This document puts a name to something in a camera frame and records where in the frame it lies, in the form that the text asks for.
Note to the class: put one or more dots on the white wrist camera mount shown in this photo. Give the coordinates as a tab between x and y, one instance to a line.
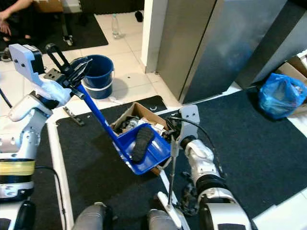
24	60
189	120

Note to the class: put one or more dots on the blue plastic dustpan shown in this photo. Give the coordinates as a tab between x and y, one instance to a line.
160	153

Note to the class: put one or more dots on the black floor mat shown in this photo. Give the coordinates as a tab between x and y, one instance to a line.
244	143
91	33

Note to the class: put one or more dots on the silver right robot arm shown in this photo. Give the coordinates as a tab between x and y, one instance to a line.
196	153

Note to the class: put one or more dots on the dark grey metal cabinet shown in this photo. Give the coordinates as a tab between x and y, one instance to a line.
278	43

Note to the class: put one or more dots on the black shoe sole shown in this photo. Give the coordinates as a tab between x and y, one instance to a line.
143	143

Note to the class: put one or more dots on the grey right robot leg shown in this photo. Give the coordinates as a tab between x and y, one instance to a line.
160	221

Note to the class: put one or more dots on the white crumpled trash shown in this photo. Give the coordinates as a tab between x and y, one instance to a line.
127	124

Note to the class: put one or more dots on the open cardboard box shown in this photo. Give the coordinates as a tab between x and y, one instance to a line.
141	110

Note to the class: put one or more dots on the blue plastic bucket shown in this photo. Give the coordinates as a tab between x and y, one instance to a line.
100	76

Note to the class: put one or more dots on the grey robot leg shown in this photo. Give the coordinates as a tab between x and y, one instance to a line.
160	221
90	218

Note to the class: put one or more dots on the clear plastic bottle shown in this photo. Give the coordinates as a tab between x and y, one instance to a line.
116	28

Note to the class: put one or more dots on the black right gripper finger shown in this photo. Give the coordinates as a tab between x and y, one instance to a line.
167	135
177	142

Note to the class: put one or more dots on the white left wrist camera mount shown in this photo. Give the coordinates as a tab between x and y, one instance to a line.
24	60

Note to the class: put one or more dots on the seated person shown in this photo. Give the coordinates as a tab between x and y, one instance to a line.
19	5

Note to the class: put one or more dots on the blue plastic bag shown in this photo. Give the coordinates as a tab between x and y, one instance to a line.
280	96

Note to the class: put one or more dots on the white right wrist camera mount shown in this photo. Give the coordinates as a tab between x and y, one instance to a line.
189	120

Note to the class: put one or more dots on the small black object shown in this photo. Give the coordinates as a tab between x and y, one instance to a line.
139	16

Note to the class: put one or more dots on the black perforated sandal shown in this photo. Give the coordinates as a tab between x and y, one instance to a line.
189	196

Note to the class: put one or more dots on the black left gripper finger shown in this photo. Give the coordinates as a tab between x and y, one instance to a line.
50	48
81	72

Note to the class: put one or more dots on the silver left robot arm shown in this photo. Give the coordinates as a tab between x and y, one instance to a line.
19	143

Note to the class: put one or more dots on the grey left robot leg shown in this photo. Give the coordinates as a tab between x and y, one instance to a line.
90	218

